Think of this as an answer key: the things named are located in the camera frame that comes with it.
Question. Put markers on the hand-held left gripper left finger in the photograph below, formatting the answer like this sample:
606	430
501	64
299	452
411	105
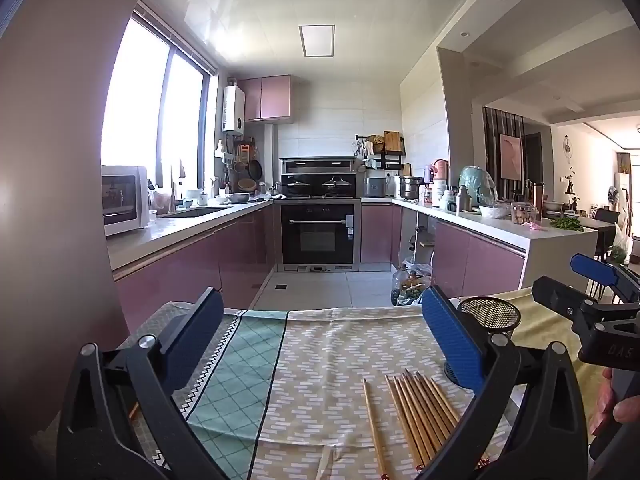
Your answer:
200	335

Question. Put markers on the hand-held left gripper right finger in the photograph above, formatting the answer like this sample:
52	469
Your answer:
450	340

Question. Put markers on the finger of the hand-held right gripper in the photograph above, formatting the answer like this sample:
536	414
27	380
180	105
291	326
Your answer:
555	294
595	267

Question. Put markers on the black mesh utensil holder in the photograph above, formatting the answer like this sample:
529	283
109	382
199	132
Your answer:
490	312

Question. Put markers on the bundle of wooden chopsticks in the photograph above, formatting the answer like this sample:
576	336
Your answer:
425	410

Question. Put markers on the wooden chopstick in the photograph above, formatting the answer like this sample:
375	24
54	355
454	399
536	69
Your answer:
372	420

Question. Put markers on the person's right hand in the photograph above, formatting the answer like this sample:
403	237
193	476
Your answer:
604	402

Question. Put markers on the yellow cloth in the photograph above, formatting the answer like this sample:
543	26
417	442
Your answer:
545	330

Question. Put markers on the green vegetables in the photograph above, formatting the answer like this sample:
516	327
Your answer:
567	223

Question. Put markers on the bag of vegetables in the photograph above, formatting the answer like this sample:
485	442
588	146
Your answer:
420	277

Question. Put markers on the pink base cabinets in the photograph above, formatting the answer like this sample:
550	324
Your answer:
200	260
475	265

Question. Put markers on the plastic oil bottle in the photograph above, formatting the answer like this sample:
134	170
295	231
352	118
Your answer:
400	282

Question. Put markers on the clear plastic container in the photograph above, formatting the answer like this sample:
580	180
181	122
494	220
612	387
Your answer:
524	213

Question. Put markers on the brown tumbler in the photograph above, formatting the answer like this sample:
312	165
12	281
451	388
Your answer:
538	199

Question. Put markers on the white bowl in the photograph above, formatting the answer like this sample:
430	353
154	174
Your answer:
494	211

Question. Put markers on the patterned tablecloth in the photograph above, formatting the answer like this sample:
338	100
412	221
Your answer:
310	360

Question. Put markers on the steel thermos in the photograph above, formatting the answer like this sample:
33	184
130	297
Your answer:
462	199

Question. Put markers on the pale green appliance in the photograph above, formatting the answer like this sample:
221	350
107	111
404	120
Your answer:
477	185

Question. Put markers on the steel faucet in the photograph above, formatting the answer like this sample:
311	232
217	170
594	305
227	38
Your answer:
172	195

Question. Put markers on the white microwave oven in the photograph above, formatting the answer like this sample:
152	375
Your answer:
122	200

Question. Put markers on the black built-in oven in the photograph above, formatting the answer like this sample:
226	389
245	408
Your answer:
317	232

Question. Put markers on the steel stockpot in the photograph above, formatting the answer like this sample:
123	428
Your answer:
410	187

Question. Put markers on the pink kettle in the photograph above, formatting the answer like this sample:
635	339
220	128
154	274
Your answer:
440	170

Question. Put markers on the silver rice cooker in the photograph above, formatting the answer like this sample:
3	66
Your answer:
375	187

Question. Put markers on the hanging frying pan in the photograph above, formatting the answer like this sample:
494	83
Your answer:
254	170

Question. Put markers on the black pot with glass lid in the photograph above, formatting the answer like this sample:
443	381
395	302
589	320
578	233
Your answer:
336	182
296	183

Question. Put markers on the wooden cutting board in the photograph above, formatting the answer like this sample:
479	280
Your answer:
393	141

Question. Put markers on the steel range hood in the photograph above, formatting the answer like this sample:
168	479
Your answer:
320	165

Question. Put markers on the white water heater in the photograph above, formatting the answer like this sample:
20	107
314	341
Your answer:
233	110

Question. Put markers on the kitchen window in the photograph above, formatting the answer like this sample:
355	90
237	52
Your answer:
150	110

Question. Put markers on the grey refrigerator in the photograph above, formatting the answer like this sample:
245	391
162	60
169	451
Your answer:
50	160

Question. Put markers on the ceiling light panel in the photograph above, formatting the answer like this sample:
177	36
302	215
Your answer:
317	40

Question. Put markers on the wall painting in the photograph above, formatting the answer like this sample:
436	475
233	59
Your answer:
511	157

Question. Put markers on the black wall rack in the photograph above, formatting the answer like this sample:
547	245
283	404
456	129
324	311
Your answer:
392	160

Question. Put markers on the pink wall cabinet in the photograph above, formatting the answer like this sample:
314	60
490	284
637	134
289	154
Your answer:
267	97

